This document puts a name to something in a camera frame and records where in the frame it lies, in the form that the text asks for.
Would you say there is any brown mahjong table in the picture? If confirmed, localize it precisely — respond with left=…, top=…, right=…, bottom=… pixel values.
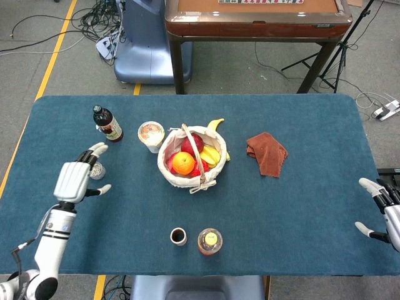
left=164, top=0, right=354, bottom=95

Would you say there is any black tripod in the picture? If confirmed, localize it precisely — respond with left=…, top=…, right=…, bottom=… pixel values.
left=281, top=0, right=376, bottom=93

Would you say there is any cup with orange foil lid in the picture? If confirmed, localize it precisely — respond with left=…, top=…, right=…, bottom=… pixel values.
left=137, top=121, right=166, bottom=147

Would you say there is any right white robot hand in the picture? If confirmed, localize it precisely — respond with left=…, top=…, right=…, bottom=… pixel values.
left=354, top=177, right=400, bottom=251

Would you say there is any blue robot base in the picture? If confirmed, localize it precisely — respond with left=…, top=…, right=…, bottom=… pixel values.
left=113, top=0, right=194, bottom=85

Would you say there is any white power strip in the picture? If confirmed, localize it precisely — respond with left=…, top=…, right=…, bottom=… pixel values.
left=371, top=99, right=400, bottom=121
left=95, top=33, right=121, bottom=61

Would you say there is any yellow banana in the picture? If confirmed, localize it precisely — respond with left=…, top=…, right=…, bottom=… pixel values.
left=206, top=117, right=232, bottom=162

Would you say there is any large red apple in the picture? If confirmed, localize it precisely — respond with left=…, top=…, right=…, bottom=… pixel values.
left=181, top=133, right=205, bottom=154

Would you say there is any orange drink bottle yellow cap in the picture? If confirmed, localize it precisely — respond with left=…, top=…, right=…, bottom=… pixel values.
left=197, top=227, right=224, bottom=256

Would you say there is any black cable tangle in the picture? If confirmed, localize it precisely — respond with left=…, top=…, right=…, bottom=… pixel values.
left=71, top=0, right=126, bottom=43

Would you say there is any blue table mat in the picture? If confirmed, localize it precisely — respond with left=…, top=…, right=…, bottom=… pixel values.
left=0, top=94, right=400, bottom=277

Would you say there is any small clear plastic container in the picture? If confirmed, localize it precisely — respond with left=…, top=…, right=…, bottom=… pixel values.
left=89, top=161, right=106, bottom=181

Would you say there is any small red fruit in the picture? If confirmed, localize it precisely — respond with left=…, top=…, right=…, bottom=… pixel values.
left=189, top=160, right=210, bottom=179

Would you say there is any wicker basket with cloth liner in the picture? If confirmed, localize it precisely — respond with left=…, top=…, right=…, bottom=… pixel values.
left=157, top=123, right=228, bottom=194

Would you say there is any brown cloth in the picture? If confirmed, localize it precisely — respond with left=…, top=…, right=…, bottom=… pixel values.
left=246, top=131, right=289, bottom=179

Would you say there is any white paper cup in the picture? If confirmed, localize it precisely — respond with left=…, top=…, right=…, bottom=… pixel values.
left=146, top=139, right=164, bottom=154

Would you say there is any face-up mahjong tile row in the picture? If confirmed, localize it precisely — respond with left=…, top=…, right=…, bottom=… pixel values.
left=217, top=0, right=305, bottom=5

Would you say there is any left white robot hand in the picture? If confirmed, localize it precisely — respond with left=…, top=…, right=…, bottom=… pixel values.
left=53, top=142, right=113, bottom=204

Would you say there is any yellow starfruit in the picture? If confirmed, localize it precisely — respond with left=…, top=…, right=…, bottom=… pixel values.
left=199, top=146, right=221, bottom=168

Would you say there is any blue grey robot chassis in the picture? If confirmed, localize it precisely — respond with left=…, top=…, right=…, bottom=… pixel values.
left=130, top=274, right=266, bottom=300

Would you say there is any orange fruit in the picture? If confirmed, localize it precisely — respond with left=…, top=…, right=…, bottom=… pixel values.
left=172, top=151, right=196, bottom=176

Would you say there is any dark tea bottle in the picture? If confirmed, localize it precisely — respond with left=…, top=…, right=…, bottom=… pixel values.
left=92, top=104, right=124, bottom=143

